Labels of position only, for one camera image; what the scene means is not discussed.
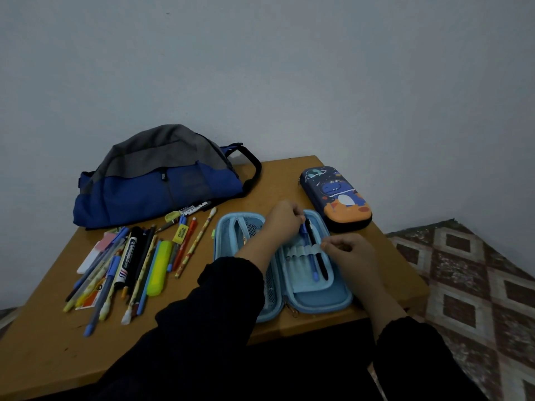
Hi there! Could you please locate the person's right hand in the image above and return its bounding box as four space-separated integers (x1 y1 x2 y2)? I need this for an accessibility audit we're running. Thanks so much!
320 233 384 289

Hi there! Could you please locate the person's right forearm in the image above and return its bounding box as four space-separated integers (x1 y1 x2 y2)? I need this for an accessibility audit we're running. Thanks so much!
363 271 490 401

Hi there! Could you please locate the orange and white card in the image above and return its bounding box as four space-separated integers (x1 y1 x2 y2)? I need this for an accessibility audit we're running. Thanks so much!
75 279 106 310

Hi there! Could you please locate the red pen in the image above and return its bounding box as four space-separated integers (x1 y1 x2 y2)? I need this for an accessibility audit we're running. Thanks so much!
172 217 198 272

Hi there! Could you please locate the person's left forearm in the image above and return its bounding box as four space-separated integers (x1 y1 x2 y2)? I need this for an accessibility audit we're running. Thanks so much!
94 234 281 401

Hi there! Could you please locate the light blue pencil case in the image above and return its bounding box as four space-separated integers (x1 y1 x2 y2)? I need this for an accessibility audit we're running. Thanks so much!
212 209 354 324

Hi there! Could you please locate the person's left hand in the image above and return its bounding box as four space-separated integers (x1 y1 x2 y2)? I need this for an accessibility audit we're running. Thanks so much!
260 199 308 249

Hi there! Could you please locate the black marker with white label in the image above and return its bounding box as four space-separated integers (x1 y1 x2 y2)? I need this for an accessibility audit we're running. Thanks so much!
113 226 143 291

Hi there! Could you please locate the dark pencil with yellow-green cap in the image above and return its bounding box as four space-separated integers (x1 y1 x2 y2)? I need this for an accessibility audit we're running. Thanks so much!
155 210 182 234

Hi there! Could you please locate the blue and grey bag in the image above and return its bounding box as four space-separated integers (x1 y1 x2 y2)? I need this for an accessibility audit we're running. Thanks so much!
73 124 263 230

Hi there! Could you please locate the person's black clothing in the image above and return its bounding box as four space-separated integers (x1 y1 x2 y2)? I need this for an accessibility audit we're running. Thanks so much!
244 316 387 401

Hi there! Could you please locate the pink and white card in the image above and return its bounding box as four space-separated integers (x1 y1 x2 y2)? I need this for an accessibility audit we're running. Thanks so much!
76 231 120 275

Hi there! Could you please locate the yellow patterned pencil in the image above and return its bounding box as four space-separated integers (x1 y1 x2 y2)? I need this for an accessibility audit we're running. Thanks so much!
174 207 218 280

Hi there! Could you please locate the pile of assorted pens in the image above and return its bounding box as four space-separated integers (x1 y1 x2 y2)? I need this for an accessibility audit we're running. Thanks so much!
63 225 160 338

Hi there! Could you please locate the white and black marker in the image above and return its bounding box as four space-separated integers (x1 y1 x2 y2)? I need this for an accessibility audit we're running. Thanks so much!
179 200 212 217

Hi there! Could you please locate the yellow highlighter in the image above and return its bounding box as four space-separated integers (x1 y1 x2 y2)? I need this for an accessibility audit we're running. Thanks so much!
146 240 173 297

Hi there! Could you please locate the black pen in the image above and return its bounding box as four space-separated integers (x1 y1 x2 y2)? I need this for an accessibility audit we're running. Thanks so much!
305 218 330 282

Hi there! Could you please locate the dark blue dinosaur pencil case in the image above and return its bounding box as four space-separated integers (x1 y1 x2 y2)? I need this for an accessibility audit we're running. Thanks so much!
299 165 373 234

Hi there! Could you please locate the blue pen with yellow label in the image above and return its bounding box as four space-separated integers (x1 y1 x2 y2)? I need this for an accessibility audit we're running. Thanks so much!
167 215 190 273

